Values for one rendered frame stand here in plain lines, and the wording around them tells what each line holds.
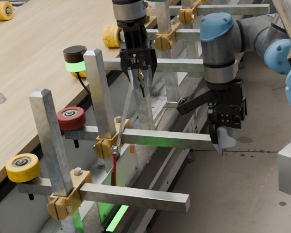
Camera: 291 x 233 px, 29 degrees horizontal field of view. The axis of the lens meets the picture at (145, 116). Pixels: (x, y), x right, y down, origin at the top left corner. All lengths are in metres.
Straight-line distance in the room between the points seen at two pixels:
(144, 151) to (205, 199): 0.99
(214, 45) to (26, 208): 0.67
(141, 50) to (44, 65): 0.71
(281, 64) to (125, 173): 0.59
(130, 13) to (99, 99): 0.26
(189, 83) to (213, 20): 0.87
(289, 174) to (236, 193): 1.58
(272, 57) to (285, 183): 0.25
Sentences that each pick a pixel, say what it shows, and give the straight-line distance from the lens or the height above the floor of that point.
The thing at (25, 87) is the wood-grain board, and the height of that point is 0.90.
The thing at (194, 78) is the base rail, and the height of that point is 0.70.
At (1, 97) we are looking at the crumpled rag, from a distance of 1.76.
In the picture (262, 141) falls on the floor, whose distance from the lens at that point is 3.09.
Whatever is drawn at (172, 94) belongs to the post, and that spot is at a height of 0.75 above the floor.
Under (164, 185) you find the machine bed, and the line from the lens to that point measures 2.54.
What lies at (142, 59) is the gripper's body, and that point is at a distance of 1.32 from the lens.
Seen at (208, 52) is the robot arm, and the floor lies 1.11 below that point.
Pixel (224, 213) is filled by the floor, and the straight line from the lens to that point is 2.58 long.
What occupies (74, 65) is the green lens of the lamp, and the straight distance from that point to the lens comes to 1.41.
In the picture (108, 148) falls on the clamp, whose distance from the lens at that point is 1.47.
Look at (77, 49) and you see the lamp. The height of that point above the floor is 1.11.
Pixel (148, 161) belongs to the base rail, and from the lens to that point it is 1.69.
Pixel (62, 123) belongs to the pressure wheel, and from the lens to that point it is 1.56.
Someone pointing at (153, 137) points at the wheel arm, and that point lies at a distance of 1.48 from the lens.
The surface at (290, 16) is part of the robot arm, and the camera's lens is 0.86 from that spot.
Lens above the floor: 1.59
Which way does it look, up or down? 27 degrees down
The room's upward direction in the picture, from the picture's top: 9 degrees counter-clockwise
